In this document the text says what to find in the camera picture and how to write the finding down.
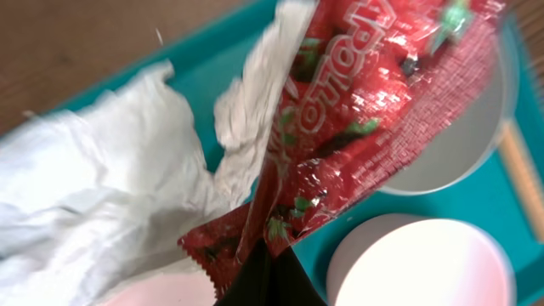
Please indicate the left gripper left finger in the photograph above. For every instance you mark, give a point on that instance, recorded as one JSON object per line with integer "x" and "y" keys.
{"x": 251, "y": 285}

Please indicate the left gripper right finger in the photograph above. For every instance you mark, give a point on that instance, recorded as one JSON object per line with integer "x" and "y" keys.
{"x": 290, "y": 285}

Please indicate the large white napkin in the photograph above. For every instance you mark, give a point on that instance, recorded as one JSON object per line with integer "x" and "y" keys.
{"x": 92, "y": 197}

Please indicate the red snack wrapper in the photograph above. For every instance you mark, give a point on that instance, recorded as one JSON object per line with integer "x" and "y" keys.
{"x": 371, "y": 85}

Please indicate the small white napkin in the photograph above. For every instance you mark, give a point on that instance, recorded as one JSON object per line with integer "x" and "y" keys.
{"x": 243, "y": 113}

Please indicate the large white plate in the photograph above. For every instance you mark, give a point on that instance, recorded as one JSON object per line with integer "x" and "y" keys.
{"x": 183, "y": 283}

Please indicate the small white bowl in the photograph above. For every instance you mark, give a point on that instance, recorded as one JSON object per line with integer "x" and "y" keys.
{"x": 408, "y": 260}

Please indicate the teal serving tray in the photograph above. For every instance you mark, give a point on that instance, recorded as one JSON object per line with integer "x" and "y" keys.
{"x": 205, "y": 63}

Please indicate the grey bowl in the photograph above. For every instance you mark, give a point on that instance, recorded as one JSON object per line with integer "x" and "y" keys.
{"x": 467, "y": 143}

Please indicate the left wooden chopstick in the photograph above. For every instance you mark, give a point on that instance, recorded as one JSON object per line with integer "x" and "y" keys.
{"x": 522, "y": 172}

